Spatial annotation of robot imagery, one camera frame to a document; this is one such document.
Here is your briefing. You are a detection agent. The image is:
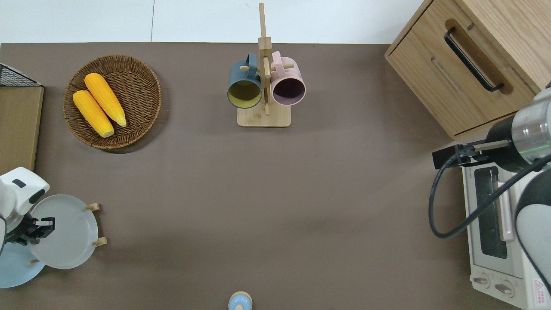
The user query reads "white toaster oven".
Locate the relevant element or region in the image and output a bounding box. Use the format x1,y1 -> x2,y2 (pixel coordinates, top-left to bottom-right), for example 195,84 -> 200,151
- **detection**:
461,165 -> 551,310

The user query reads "small blue cup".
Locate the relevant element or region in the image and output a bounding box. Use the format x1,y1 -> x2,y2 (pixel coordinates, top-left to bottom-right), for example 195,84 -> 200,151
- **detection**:
228,291 -> 253,310

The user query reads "low wooden plate rack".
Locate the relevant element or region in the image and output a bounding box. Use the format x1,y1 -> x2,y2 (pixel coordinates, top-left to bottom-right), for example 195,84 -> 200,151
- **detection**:
27,203 -> 108,265

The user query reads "pink mug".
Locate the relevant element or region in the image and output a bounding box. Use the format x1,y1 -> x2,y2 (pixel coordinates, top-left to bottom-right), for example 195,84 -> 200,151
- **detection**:
270,51 -> 306,106

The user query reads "brown table mat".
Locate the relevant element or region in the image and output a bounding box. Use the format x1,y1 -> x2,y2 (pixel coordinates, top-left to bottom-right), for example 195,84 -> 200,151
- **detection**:
0,42 -> 531,310

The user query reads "wood and wire shelf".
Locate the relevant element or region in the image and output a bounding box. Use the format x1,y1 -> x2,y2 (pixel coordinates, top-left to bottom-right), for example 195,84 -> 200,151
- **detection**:
0,62 -> 44,175

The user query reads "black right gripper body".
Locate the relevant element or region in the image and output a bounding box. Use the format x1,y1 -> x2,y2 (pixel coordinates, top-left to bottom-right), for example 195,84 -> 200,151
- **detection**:
486,115 -> 531,173

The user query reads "wooden mug rack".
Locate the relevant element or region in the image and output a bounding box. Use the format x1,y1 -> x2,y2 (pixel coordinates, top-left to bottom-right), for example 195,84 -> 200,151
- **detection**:
237,3 -> 291,128

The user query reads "brown wicker basket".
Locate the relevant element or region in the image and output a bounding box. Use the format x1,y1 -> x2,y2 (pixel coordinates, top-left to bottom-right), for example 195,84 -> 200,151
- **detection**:
63,55 -> 162,150

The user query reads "yellow corn cob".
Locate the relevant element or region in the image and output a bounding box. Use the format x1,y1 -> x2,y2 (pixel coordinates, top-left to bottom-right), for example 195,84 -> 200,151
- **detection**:
72,90 -> 115,138
84,73 -> 127,127

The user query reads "wooden cabinet with black handle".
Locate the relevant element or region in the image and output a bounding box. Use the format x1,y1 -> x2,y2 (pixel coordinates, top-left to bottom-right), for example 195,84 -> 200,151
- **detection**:
384,0 -> 551,140

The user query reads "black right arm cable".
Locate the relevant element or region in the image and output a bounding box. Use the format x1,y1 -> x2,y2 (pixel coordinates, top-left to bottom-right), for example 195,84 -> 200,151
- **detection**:
428,146 -> 551,239

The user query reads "dark blue mug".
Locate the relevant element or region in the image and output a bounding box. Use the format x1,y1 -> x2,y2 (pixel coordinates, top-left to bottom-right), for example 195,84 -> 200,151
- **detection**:
227,53 -> 263,109

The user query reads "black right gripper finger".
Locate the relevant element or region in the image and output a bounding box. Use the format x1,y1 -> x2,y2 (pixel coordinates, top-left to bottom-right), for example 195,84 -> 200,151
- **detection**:
432,145 -> 467,170
466,147 -> 489,167

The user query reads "light blue plate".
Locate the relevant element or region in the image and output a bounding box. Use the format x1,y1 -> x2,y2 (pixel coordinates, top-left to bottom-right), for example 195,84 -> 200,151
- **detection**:
0,243 -> 46,288

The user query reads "gray plate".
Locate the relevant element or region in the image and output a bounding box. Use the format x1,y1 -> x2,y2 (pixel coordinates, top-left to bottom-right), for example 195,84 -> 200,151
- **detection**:
29,195 -> 99,270

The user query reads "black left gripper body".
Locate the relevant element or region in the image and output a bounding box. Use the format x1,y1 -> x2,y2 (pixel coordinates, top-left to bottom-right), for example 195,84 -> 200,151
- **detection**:
3,214 -> 39,246

